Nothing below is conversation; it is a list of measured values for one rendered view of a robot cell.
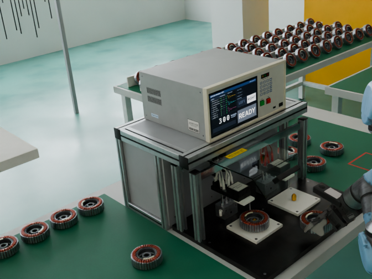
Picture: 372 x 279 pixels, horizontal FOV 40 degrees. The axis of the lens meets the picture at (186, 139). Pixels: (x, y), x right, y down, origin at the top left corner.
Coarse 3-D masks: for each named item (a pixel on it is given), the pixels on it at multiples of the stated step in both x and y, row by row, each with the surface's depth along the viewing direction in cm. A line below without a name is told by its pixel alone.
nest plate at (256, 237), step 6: (234, 222) 194; (270, 222) 192; (276, 222) 192; (228, 228) 191; (234, 228) 190; (240, 228) 190; (270, 228) 188; (276, 228) 188; (240, 234) 187; (246, 234) 186; (252, 234) 186; (258, 234) 185; (264, 234) 185; (270, 234) 186; (252, 240) 183; (258, 240) 182
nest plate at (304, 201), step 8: (288, 192) 211; (296, 192) 210; (272, 200) 206; (280, 200) 205; (288, 200) 205; (296, 200) 204; (304, 200) 204; (312, 200) 203; (320, 200) 205; (280, 208) 202; (288, 208) 200; (296, 208) 199; (304, 208) 199
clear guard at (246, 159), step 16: (240, 144) 190; (256, 144) 189; (224, 160) 179; (240, 160) 178; (256, 160) 178; (272, 160) 177; (288, 160) 176; (256, 176) 167; (272, 176) 170; (288, 176) 173; (272, 192) 167
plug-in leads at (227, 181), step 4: (216, 172) 194; (216, 176) 196; (220, 176) 194; (216, 180) 197; (220, 180) 194; (228, 180) 193; (232, 180) 195; (216, 184) 196; (220, 184) 195; (224, 184) 192; (228, 184) 194; (224, 188) 193
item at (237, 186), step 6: (216, 186) 197; (228, 186) 191; (234, 186) 191; (240, 186) 191; (246, 186) 190; (222, 192) 193; (228, 192) 191; (234, 192) 188; (240, 192) 187; (246, 192) 190; (222, 198) 196; (234, 198) 189; (240, 198) 188; (246, 198) 190; (252, 198) 190; (222, 204) 198
